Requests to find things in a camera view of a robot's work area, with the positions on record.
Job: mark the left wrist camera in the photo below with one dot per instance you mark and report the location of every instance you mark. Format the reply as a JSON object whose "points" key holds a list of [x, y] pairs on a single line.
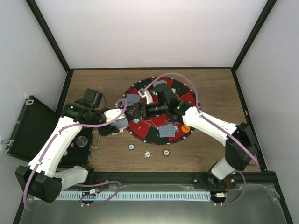
{"points": [[92, 98]]}

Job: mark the black enclosure frame post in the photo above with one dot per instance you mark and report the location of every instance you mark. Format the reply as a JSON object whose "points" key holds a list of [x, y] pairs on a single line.
{"points": [[47, 32]]}

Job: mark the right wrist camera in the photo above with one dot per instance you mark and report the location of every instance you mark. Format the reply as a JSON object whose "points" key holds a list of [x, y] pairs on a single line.
{"points": [[164, 93]]}

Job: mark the dealt card bottom seat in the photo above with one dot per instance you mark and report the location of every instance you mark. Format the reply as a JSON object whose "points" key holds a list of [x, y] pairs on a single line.
{"points": [[167, 131]]}

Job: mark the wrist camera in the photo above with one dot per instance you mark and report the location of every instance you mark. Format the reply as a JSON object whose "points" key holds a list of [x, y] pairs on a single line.
{"points": [[92, 98], [164, 93]]}

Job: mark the round red black poker mat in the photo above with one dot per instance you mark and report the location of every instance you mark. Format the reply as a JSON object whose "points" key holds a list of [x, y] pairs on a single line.
{"points": [[147, 129]]}

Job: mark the orange blue 10 chip stack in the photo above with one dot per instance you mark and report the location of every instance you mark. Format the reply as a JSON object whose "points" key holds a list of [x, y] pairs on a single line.
{"points": [[147, 154]]}

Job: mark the green blue 50 chip stack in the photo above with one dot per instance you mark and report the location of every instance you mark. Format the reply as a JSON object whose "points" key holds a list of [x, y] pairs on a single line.
{"points": [[131, 147]]}

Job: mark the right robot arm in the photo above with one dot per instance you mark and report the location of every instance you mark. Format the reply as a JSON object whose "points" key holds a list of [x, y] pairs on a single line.
{"points": [[239, 141]]}

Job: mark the red 100 chip stack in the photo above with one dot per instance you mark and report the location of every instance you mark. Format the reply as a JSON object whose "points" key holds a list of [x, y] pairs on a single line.
{"points": [[166, 152]]}

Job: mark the orange dealer button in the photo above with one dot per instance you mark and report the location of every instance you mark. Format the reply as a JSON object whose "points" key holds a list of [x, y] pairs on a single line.
{"points": [[185, 128]]}

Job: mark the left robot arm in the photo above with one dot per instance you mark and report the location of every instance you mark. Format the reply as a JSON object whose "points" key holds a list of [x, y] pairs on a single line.
{"points": [[40, 178]]}

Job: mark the light blue slotted cable duct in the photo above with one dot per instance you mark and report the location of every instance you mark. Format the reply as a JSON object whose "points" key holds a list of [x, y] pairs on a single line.
{"points": [[137, 196]]}

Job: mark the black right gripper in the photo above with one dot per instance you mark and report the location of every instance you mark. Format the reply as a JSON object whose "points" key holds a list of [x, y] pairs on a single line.
{"points": [[138, 111]]}

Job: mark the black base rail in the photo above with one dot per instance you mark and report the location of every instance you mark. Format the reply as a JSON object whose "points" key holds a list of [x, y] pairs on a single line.
{"points": [[198, 180]]}

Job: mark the round grey metal disc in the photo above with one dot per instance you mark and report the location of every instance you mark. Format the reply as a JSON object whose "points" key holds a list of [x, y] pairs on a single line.
{"points": [[81, 141]]}

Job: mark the black poker set case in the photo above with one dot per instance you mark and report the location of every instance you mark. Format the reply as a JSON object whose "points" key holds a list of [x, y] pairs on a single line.
{"points": [[34, 126]]}

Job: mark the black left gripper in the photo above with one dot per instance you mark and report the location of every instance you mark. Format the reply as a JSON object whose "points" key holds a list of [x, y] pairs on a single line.
{"points": [[107, 130]]}

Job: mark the blue backed card deck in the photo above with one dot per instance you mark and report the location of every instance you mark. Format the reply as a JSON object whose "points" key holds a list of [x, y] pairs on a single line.
{"points": [[120, 124]]}

